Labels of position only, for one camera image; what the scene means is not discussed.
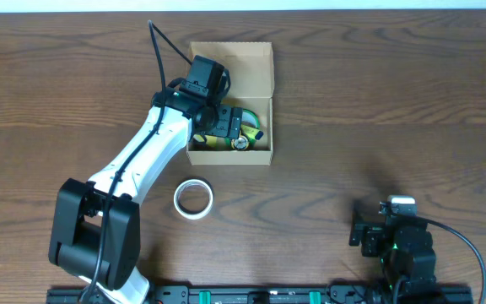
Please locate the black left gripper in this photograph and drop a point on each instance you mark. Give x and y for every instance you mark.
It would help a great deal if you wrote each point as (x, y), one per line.
(227, 122)

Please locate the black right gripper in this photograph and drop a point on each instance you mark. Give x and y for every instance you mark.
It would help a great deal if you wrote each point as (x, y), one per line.
(372, 231)

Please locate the yellow sticky note pad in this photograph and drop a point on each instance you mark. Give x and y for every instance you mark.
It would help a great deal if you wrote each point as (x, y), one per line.
(205, 141)

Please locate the green tape roll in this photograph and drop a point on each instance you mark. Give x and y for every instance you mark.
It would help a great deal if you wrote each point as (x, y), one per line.
(250, 119)

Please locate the cardboard box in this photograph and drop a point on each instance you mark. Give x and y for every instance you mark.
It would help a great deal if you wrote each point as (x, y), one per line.
(251, 69)

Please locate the yellow highlighter marker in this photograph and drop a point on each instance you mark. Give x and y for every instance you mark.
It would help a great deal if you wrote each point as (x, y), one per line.
(251, 132)

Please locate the clear tape roll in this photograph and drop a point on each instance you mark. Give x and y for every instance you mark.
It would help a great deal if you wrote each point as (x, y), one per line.
(184, 186)

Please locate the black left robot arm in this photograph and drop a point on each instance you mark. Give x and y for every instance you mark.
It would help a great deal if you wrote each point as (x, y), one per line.
(96, 224)

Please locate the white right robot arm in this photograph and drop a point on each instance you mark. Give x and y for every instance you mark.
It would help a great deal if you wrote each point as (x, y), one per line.
(405, 249)

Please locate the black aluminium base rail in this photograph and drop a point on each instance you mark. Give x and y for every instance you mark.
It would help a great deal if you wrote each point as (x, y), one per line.
(338, 294)

